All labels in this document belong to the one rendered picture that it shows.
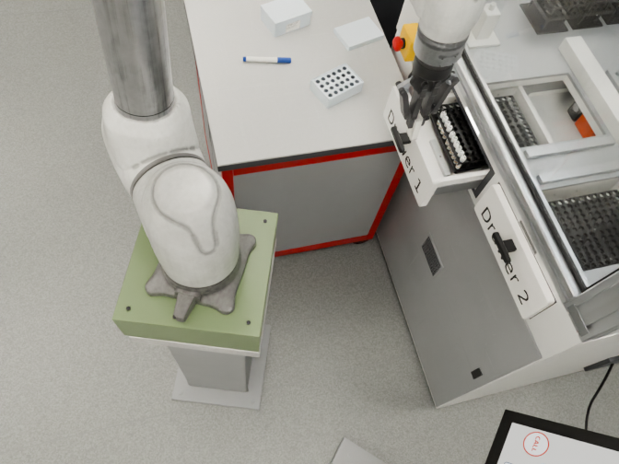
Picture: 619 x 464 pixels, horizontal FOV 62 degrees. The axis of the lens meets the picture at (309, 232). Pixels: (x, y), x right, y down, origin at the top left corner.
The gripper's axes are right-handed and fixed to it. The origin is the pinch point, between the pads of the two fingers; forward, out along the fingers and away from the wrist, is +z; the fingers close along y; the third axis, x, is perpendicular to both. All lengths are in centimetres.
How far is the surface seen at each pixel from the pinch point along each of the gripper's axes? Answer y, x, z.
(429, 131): 11.1, 9.3, 16.1
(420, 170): 1.7, -5.4, 10.3
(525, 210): 17.5, -23.5, 5.2
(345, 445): -23, -51, 97
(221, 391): -59, -24, 95
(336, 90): -7.7, 30.2, 18.0
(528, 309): 14.4, -41.3, 16.8
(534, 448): -4, -67, 0
